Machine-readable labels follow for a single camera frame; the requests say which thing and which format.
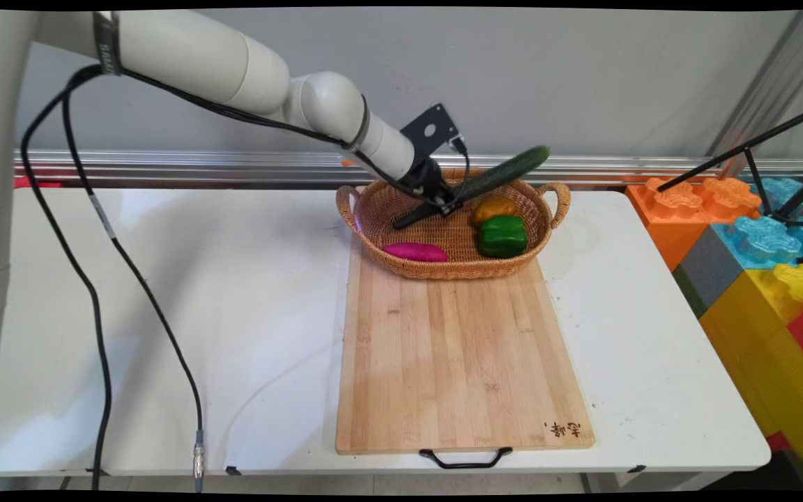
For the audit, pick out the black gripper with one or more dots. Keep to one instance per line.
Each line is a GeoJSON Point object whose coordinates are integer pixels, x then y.
{"type": "Point", "coordinates": [426, 180]}

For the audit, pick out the long dark green cucumber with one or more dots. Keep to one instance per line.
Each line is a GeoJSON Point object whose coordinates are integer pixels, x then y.
{"type": "Point", "coordinates": [506, 171]}

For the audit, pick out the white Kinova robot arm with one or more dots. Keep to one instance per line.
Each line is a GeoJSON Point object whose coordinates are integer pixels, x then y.
{"type": "Point", "coordinates": [185, 56]}

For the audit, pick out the yellow bell pepper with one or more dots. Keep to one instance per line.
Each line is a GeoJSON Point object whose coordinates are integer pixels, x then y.
{"type": "Point", "coordinates": [492, 208]}

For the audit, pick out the woven wicker basket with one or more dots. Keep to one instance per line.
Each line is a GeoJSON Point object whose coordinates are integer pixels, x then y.
{"type": "Point", "coordinates": [454, 240]}

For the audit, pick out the green bell pepper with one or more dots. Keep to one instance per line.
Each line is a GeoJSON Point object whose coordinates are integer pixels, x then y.
{"type": "Point", "coordinates": [503, 237]}

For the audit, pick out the purple sweet potato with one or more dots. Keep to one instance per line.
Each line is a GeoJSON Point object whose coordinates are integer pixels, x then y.
{"type": "Point", "coordinates": [415, 252]}

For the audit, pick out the orange giant building block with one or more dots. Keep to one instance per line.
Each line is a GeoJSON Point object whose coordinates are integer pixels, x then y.
{"type": "Point", "coordinates": [673, 216]}

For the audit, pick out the dark green giant building block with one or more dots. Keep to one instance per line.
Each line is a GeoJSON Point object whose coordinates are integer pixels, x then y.
{"type": "Point", "coordinates": [689, 289]}

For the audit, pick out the grey giant building block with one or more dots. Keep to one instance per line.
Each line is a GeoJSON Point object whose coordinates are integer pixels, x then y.
{"type": "Point", "coordinates": [712, 268]}

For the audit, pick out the blue giant building block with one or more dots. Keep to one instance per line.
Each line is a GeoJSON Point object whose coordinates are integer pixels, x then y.
{"type": "Point", "coordinates": [764, 240]}
{"type": "Point", "coordinates": [792, 192]}

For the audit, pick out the black tripod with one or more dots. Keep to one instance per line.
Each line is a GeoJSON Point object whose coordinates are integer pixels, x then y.
{"type": "Point", "coordinates": [778, 209]}

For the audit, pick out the black table clip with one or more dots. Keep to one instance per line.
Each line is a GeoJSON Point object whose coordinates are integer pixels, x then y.
{"type": "Point", "coordinates": [234, 470]}
{"type": "Point", "coordinates": [88, 472]}
{"type": "Point", "coordinates": [637, 468]}

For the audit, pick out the yellow giant building block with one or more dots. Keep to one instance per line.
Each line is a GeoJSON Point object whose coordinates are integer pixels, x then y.
{"type": "Point", "coordinates": [757, 335]}

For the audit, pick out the diagonal metal profile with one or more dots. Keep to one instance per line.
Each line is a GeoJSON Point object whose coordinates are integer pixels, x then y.
{"type": "Point", "coordinates": [771, 84]}

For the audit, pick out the small red block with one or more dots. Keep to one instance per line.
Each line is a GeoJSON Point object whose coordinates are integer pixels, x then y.
{"type": "Point", "coordinates": [778, 442]}

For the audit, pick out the aluminium rail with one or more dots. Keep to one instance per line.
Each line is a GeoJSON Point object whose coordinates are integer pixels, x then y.
{"type": "Point", "coordinates": [185, 167]}

